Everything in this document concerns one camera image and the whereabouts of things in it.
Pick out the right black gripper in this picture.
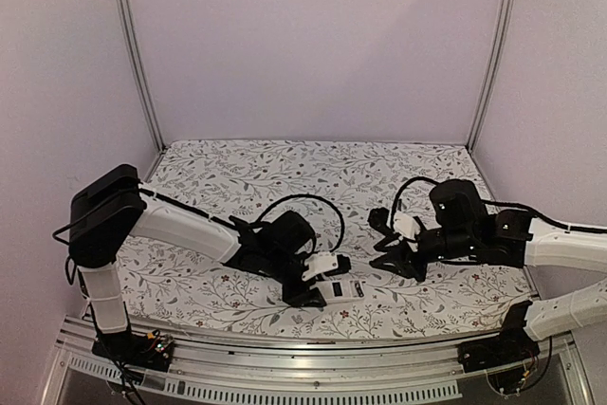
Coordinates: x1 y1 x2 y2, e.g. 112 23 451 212
369 226 475 282

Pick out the white remote control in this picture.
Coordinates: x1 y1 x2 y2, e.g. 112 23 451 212
313 280 365 304

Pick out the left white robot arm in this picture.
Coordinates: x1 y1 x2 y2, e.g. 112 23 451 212
67 164 327 361

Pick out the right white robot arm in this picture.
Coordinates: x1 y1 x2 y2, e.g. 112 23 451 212
368 179 606 363

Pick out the floral patterned table mat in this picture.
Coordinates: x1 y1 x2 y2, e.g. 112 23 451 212
89 138 540 341

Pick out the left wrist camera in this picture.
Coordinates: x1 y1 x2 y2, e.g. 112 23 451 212
302 251 351 282

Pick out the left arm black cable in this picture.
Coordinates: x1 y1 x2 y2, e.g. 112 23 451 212
255 193 346 254

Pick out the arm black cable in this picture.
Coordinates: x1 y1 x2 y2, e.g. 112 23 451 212
393 175 442 216
255 193 346 254

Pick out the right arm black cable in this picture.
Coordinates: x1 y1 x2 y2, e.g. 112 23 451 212
393 175 442 216

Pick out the front aluminium rail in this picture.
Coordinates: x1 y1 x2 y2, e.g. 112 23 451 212
42 317 598 404

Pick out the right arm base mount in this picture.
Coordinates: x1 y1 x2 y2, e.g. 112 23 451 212
457 301 540 396

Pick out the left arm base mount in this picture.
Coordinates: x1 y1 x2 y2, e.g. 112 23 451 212
92 326 175 372

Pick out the right aluminium frame post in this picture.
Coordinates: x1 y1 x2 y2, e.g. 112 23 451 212
466 0 515 155

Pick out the aluminium frame post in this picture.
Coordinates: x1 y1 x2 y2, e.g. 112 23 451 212
466 0 515 155
116 0 166 153

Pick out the left aluminium frame post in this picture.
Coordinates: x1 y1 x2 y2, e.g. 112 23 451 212
116 0 166 153

